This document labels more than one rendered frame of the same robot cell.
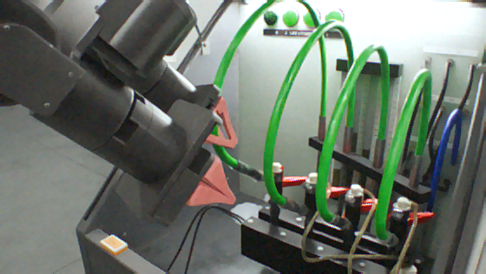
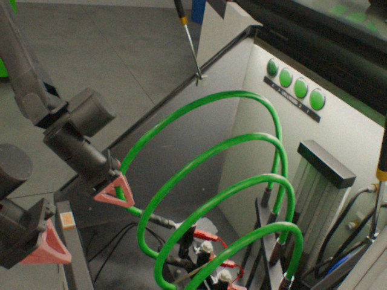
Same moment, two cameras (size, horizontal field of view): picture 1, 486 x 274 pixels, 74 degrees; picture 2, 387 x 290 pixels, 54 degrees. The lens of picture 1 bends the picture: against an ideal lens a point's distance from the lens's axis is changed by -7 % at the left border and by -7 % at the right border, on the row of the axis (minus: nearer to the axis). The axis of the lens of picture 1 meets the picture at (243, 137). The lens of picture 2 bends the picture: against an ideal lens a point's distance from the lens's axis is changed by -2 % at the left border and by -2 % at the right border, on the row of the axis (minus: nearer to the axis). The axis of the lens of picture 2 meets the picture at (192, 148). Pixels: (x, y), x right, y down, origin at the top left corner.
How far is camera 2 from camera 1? 0.44 m
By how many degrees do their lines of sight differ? 24
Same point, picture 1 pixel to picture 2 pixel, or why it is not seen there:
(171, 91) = (79, 165)
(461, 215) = not seen: outside the picture
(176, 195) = (11, 258)
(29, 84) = not seen: outside the picture
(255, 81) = (247, 119)
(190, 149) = (21, 240)
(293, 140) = (259, 186)
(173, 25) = (8, 186)
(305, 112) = not seen: hidden behind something
